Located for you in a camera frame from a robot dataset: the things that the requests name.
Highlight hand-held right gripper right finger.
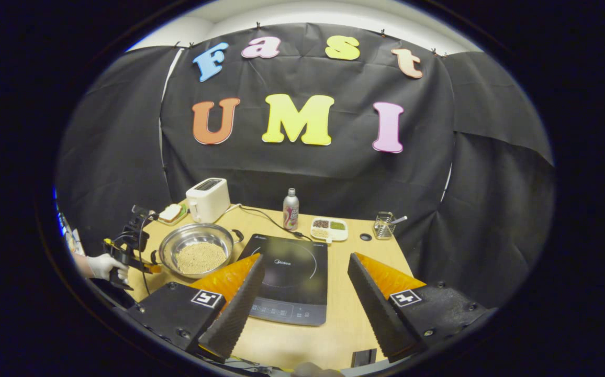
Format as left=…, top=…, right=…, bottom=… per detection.
left=348, top=252, right=491, bottom=363

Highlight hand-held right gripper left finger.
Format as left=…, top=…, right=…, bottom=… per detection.
left=125, top=253, right=265, bottom=363

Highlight stainless steel pot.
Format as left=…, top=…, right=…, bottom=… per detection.
left=150, top=223, right=244, bottom=279

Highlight black induction cooktop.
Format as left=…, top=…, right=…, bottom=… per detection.
left=237, top=234, right=329, bottom=327

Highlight soybeans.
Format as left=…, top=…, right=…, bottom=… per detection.
left=176, top=242, right=228, bottom=275

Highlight white blue object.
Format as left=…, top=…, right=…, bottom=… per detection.
left=54, top=188, right=86, bottom=257

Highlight small sandwich plate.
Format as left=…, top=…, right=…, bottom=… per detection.
left=157, top=203, right=189, bottom=226

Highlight white toaster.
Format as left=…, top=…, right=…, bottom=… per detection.
left=186, top=178, right=231, bottom=224

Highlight white divided bean tray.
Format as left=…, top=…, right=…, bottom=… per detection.
left=310, top=217, right=349, bottom=244

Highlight silver drink bottle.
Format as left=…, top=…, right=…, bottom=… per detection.
left=283, top=188, right=300, bottom=232

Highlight small black bracket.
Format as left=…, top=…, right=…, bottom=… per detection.
left=351, top=348, right=377, bottom=368

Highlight wire utensil holder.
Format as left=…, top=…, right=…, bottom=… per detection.
left=374, top=212, right=396, bottom=240

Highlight black power cable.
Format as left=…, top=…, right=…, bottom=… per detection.
left=239, top=206, right=313, bottom=242

